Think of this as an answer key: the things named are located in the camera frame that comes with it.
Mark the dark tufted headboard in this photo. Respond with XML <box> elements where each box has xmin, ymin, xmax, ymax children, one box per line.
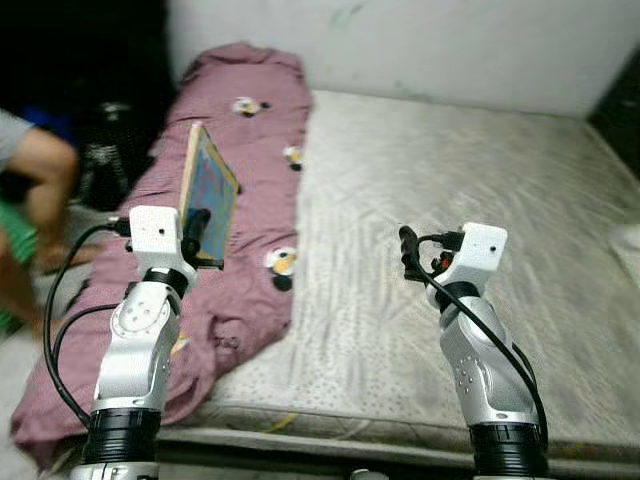
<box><xmin>588</xmin><ymin>50</ymin><xmax>640</xmax><ymax>141</ymax></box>

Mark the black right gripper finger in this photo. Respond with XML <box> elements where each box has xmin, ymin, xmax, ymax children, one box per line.
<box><xmin>398</xmin><ymin>225</ymin><xmax>423</xmax><ymax>283</ymax></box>

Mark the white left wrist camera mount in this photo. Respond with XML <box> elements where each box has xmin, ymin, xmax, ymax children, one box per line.
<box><xmin>128</xmin><ymin>206</ymin><xmax>196</xmax><ymax>281</ymax></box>

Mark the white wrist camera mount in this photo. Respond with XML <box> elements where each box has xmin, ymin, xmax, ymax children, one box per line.
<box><xmin>430</xmin><ymin>223</ymin><xmax>508</xmax><ymax>296</ymax></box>
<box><xmin>128</xmin><ymin>206</ymin><xmax>196</xmax><ymax>281</ymax></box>

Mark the pink cartoon print blanket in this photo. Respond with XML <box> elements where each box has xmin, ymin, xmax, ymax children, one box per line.
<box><xmin>10</xmin><ymin>42</ymin><xmax>313</xmax><ymax>466</ymax></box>

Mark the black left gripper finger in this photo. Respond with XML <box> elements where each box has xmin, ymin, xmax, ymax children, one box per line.
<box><xmin>183</xmin><ymin>208</ymin><xmax>213</xmax><ymax>263</ymax></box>

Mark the white quilted mattress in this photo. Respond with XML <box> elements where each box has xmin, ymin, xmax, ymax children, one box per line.
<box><xmin>195</xmin><ymin>88</ymin><xmax>640</xmax><ymax>471</ymax></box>

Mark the colourful children's book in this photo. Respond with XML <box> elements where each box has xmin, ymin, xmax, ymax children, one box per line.
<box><xmin>178</xmin><ymin>122</ymin><xmax>241</xmax><ymax>271</ymax></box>

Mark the grey bed base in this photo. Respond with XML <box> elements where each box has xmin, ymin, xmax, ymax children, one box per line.
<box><xmin>160</xmin><ymin>430</ymin><xmax>640</xmax><ymax>479</ymax></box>

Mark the black backpack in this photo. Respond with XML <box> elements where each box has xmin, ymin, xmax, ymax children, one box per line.
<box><xmin>78</xmin><ymin>100</ymin><xmax>141</xmax><ymax>211</ymax></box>

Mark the person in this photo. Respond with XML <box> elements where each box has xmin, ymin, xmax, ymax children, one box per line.
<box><xmin>0</xmin><ymin>108</ymin><xmax>81</xmax><ymax>336</ymax></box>

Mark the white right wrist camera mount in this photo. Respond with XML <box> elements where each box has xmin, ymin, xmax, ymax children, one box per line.
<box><xmin>430</xmin><ymin>223</ymin><xmax>508</xmax><ymax>296</ymax></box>

